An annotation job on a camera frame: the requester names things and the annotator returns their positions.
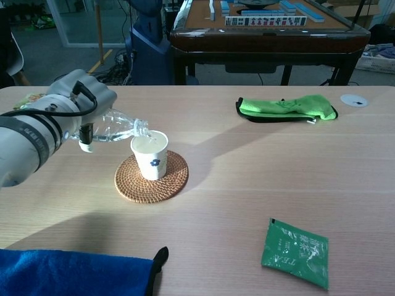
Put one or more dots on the brown mahjong table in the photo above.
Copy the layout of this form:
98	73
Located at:
265	43

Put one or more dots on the blue microfiber cloth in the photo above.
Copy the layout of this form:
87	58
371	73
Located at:
68	274

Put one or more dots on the clear plastic bottle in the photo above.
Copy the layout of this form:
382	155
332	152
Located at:
120	123

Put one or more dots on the green cloth pouch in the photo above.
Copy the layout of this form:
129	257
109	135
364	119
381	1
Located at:
277	106

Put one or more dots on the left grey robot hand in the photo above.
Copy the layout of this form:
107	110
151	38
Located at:
92	98

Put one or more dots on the green tea sachet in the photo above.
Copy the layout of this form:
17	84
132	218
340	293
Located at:
293	253

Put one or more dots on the wooden pole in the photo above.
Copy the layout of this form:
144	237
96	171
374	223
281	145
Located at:
100	31

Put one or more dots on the white plastic basket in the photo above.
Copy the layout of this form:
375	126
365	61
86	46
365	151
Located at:
375	64

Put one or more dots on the white power strip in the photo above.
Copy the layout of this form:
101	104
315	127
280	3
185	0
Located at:
121	58

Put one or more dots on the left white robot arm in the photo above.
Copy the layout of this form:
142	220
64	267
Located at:
21	148

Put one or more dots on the wooden chair leg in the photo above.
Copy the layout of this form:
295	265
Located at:
22	78

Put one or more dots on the glass partition frame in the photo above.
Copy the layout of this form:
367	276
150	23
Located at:
58	21

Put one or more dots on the mahjong tile row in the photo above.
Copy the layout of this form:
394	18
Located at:
265	21

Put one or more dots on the white flower paper cup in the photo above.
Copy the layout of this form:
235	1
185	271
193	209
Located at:
149	160

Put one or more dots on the white chair seat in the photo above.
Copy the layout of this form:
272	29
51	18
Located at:
17	58

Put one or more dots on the blue machine base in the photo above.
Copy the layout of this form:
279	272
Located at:
148	52

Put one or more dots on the round woven rattan coaster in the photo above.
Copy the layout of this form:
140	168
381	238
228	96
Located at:
154	191

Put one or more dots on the light green snack packet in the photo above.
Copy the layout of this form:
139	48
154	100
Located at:
29	100

